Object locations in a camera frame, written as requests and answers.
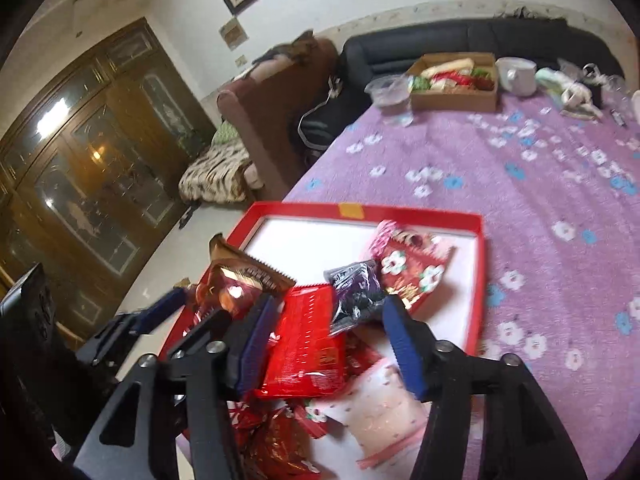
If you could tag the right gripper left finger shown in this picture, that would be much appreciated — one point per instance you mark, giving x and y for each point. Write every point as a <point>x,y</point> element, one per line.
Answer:
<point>218,362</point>

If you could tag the black sofa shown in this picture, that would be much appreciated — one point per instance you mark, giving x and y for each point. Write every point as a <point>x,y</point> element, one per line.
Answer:
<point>392,51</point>

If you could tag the brown snack packet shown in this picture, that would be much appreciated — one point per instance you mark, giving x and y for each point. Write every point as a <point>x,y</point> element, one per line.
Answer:
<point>234,280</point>

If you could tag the clear plastic cup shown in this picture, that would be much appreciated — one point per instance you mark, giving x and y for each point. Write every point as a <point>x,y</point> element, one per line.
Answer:
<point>391,96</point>

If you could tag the black snack packet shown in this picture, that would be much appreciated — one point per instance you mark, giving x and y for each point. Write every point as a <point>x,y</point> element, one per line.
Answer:
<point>358,295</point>

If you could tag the white mug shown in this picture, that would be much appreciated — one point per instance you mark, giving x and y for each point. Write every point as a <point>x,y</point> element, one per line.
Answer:
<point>517,76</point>

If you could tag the patterned blanket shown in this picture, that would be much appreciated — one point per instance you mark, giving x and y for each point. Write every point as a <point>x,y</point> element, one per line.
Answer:
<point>217,175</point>

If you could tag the brown armchair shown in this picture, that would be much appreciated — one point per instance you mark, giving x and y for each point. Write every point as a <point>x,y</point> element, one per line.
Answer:
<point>265,102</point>

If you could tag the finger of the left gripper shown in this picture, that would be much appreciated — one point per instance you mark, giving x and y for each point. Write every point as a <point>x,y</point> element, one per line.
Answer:
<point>112,343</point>
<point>220,335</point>

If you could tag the dark wooden cabinet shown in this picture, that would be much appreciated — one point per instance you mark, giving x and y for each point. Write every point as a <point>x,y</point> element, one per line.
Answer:
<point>90,172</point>

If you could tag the white plush toy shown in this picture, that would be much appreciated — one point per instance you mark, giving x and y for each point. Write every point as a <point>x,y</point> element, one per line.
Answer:
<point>573,98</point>

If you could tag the purple floral tablecloth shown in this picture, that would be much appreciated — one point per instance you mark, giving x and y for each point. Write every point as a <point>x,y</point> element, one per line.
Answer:
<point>559,199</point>

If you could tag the red flower snack packet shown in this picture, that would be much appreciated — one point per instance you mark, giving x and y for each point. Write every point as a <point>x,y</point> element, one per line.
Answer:
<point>412,265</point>

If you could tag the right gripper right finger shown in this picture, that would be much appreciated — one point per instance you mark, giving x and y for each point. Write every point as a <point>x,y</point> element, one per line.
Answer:
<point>523,437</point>

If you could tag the pink white snack packet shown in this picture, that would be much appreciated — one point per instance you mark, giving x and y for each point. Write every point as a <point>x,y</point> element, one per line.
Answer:
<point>382,234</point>

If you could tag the pink white 520 snack pack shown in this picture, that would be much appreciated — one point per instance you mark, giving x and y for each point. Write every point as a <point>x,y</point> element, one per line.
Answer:
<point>379,412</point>

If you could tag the long red snack pack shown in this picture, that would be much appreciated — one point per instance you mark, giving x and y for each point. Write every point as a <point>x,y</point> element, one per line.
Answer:
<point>269,442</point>

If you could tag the cardboard box of snacks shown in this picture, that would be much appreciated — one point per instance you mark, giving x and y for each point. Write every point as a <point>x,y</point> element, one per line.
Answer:
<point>454,81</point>

